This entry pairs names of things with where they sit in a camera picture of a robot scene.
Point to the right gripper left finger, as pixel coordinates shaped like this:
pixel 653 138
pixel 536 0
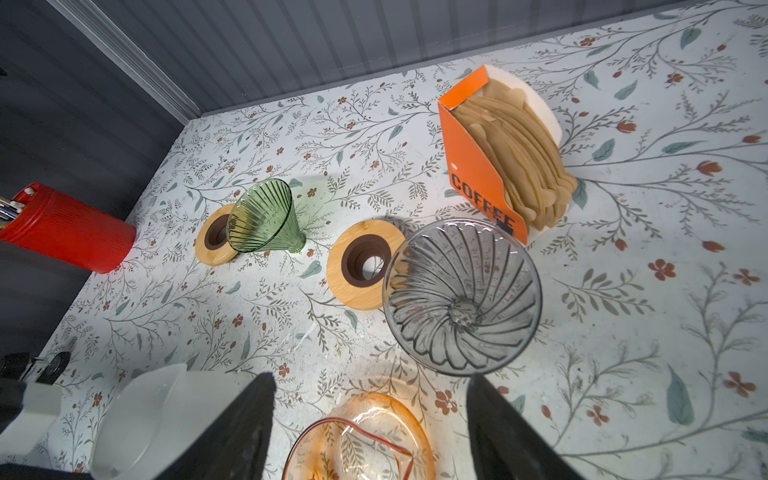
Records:
pixel 235 445

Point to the white frosted mug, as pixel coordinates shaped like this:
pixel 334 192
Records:
pixel 156 418

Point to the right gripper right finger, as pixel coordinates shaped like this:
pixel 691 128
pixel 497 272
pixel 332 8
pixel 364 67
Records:
pixel 503 445

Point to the orange coffee filter box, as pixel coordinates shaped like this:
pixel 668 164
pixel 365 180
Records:
pixel 470 173

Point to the red ribbed utensil cup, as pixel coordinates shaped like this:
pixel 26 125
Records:
pixel 58 226

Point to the orange glass pitcher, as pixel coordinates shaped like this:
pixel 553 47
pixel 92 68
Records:
pixel 370 436

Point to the brown paper coffee filters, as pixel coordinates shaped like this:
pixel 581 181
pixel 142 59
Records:
pixel 521 150

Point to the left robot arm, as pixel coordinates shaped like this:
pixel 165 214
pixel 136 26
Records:
pixel 31 402

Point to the clear grey glass dripper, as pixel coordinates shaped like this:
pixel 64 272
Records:
pixel 462 297

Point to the green glass dripper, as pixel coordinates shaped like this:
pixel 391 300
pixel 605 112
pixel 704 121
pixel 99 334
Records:
pixel 264 219

